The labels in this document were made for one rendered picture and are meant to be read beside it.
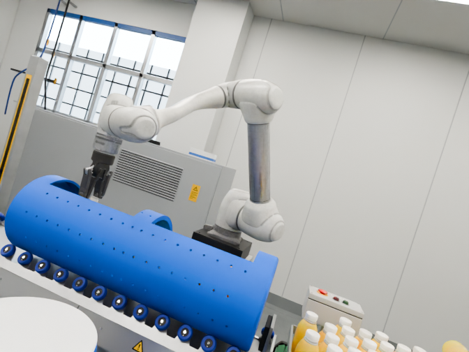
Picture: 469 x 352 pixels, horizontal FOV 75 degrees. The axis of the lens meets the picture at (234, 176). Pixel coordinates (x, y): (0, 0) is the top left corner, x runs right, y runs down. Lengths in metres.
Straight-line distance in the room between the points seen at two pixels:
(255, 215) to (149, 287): 0.66
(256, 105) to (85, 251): 0.80
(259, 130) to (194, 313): 0.76
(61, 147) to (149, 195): 1.07
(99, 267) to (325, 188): 3.08
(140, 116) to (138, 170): 1.98
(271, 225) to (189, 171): 1.42
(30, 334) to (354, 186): 3.45
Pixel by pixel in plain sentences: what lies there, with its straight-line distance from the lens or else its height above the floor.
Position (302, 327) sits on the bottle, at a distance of 1.11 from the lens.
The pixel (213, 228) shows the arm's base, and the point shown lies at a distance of 1.66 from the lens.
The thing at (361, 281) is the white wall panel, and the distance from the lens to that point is 3.95.
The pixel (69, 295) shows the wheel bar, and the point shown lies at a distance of 1.15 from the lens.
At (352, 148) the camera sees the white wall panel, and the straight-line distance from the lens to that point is 3.84.
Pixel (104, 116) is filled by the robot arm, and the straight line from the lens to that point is 1.12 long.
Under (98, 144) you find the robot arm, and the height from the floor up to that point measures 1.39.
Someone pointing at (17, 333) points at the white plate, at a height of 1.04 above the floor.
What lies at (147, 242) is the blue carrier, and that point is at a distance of 0.96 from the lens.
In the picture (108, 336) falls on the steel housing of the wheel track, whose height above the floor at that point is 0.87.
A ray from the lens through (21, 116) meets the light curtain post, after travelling 1.91.
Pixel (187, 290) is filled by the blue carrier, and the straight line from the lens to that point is 0.91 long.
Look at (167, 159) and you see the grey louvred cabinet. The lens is 2.80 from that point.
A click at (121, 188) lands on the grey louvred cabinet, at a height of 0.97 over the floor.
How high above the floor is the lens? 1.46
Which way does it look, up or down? 1 degrees down
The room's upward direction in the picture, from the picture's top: 17 degrees clockwise
